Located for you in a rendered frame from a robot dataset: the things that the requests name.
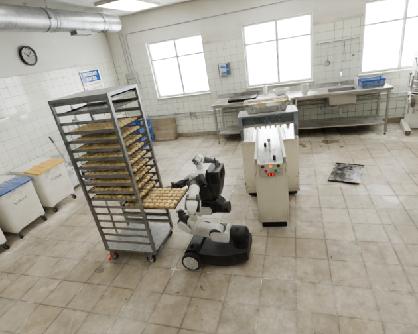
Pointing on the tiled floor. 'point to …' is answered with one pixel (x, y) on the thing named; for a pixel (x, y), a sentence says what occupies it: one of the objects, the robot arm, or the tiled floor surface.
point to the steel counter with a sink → (336, 92)
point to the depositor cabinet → (248, 152)
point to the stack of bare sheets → (346, 173)
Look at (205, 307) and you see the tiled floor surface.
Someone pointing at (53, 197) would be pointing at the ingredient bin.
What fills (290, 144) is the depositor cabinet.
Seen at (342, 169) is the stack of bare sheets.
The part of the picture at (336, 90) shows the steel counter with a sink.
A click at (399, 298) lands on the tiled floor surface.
